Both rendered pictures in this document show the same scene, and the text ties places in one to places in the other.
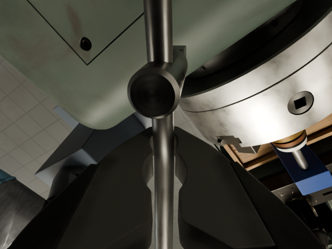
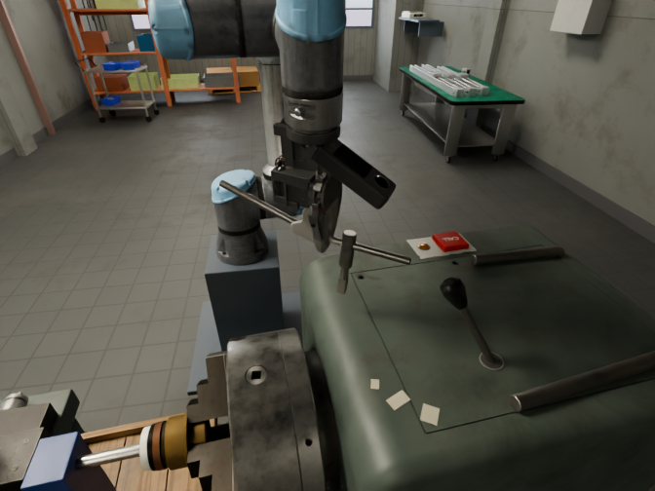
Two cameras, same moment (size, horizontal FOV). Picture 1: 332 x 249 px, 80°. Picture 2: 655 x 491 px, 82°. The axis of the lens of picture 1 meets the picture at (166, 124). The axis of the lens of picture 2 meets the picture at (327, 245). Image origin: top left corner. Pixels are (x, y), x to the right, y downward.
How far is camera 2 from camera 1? 0.54 m
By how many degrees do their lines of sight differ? 46
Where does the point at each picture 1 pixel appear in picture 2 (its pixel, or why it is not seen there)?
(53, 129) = not seen: hidden behind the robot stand
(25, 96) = not seen: hidden behind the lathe
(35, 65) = (360, 255)
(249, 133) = (245, 344)
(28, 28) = (378, 261)
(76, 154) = (275, 261)
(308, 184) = (59, 448)
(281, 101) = (266, 361)
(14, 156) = not seen: hidden behind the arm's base
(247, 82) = (294, 346)
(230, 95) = (288, 338)
